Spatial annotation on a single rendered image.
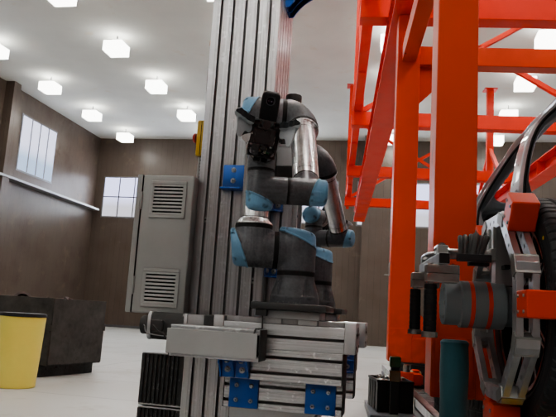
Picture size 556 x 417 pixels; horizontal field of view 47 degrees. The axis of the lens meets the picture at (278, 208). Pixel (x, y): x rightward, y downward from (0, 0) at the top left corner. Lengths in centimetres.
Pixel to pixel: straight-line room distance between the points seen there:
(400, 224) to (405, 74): 108
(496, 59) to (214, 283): 325
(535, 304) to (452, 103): 116
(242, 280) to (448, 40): 130
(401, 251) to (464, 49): 203
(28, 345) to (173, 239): 410
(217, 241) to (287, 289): 39
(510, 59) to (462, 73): 225
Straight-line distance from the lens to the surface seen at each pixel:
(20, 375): 620
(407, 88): 471
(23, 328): 614
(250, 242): 192
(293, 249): 193
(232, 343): 182
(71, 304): 721
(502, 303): 199
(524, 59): 497
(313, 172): 177
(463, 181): 258
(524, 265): 180
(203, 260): 218
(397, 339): 442
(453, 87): 268
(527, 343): 179
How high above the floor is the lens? 79
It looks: 9 degrees up
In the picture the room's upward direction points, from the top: 4 degrees clockwise
